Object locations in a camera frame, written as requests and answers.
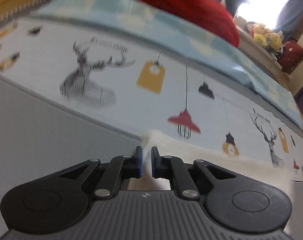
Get white long-sleeve shirt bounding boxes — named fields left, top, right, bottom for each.
left=128, top=129, right=293, bottom=197

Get printed deer bed sheet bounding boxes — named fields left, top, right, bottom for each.
left=0, top=18, right=303, bottom=182

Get light blue patterned cloth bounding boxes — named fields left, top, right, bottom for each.
left=30, top=0, right=303, bottom=129

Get yellow plush toys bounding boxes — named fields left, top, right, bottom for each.
left=250, top=23, right=284, bottom=57

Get red folded blanket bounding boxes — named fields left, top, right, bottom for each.
left=139, top=0, right=240, bottom=47

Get purple right curtain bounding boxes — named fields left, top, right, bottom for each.
left=274, top=0, right=303, bottom=41

